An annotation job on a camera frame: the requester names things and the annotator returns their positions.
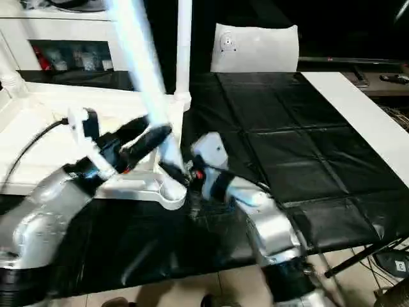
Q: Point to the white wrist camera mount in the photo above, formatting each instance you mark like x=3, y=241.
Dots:
x=86, y=137
x=209, y=153

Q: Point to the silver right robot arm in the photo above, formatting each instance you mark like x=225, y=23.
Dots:
x=268, y=224

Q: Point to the black robot foot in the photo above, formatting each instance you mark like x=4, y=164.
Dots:
x=115, y=302
x=218, y=300

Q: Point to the black work mat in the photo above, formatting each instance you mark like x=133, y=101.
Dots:
x=287, y=141

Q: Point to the white cabinet with glass doors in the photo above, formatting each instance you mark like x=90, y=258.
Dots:
x=64, y=38

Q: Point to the black flat device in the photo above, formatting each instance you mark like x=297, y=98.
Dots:
x=395, y=79

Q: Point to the white flat board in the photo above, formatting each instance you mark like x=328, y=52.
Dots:
x=364, y=109

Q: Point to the black metal stand leg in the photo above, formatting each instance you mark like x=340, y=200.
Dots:
x=364, y=256

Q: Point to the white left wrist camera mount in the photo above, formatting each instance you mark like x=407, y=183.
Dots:
x=86, y=137

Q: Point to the white plastic table top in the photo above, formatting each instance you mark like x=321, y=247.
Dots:
x=45, y=121

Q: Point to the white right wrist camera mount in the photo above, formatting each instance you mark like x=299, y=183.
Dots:
x=209, y=153

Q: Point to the white cushion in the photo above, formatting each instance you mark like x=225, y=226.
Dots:
x=255, y=48

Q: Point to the black right robot foot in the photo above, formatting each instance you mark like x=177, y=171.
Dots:
x=218, y=300

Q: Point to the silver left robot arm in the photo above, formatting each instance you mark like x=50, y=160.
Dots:
x=45, y=224

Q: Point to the red bottle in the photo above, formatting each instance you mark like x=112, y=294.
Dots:
x=43, y=61

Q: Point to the grey clutter on cabinet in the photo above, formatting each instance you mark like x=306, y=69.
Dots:
x=57, y=4

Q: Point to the white plastic table leg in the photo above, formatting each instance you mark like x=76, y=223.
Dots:
x=144, y=70
x=11, y=70
x=184, y=51

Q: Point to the black left robot foot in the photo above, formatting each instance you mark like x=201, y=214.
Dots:
x=115, y=302

